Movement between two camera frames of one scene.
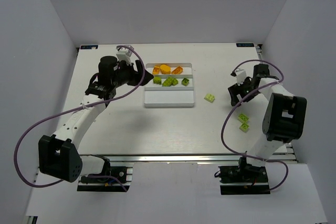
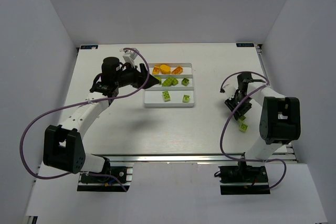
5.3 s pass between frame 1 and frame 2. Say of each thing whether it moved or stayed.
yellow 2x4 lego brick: stayed
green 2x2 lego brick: stayed
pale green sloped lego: moved
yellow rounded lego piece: stayed
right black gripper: moved
